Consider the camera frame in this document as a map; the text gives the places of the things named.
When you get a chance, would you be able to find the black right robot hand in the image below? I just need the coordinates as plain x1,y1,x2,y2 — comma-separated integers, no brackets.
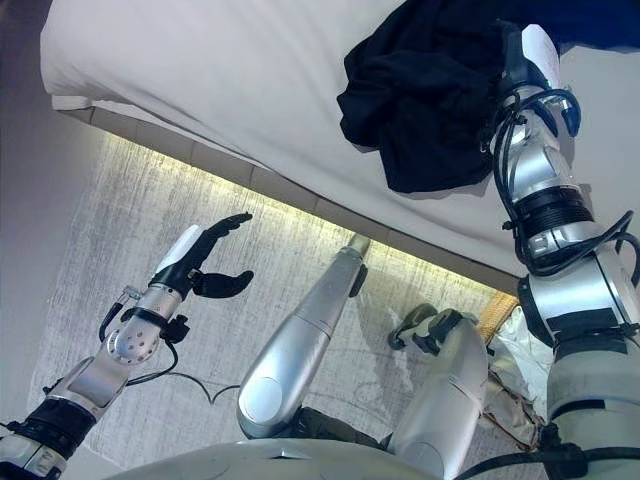
494,19,561,99

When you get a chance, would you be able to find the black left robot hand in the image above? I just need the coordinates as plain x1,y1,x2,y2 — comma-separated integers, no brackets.
149,212,256,300

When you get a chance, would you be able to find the black garment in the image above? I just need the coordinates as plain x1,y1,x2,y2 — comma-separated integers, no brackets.
336,0,516,196

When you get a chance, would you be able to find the tan upholstered bed base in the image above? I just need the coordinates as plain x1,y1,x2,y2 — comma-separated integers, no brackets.
52,94,526,291

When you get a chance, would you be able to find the bed with grey cover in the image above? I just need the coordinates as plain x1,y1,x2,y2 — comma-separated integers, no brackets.
39,0,640,281

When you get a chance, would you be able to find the woven brown basket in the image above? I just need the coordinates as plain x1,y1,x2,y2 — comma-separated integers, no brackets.
478,292,519,346

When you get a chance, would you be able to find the grey streaked rug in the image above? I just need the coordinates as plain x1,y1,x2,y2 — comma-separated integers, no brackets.
42,134,551,480

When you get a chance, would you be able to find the silver left robot leg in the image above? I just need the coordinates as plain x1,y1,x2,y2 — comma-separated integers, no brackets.
235,244,369,441

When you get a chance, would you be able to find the silver robot leg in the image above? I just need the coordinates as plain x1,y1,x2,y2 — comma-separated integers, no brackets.
387,307,489,480
235,244,369,441

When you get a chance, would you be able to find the grey robot torso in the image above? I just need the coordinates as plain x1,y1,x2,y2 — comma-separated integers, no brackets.
107,437,401,480

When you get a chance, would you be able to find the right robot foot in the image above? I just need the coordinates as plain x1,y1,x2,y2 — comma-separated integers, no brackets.
387,303,436,351

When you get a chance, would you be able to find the silver right robot leg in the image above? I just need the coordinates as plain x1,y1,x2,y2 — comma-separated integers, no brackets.
387,307,489,480

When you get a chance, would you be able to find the pale grey crumpled garment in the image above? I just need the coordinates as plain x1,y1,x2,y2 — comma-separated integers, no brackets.
482,307,556,446

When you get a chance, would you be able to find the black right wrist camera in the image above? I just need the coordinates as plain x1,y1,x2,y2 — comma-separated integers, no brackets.
547,89,584,139

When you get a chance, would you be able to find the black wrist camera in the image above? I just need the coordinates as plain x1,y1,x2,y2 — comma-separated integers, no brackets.
162,314,191,346
547,89,584,139

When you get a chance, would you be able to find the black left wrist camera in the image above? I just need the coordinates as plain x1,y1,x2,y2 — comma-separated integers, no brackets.
162,314,191,346

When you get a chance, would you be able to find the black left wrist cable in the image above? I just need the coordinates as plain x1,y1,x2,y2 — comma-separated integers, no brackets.
124,339,241,401

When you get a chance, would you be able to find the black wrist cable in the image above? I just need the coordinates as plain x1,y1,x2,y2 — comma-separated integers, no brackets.
124,339,241,401
479,89,640,276

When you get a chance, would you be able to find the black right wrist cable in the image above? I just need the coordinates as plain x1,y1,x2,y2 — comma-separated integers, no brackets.
479,89,640,276

